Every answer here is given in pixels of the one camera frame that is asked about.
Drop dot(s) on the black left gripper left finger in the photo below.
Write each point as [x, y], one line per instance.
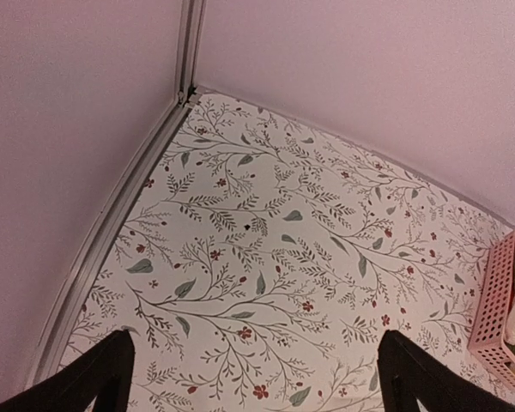
[101, 377]

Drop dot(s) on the pink perforated plastic basket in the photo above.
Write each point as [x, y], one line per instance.
[487, 339]

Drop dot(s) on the aluminium left frame post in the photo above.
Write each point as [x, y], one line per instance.
[96, 246]

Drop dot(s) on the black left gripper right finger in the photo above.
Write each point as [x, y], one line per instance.
[410, 377]

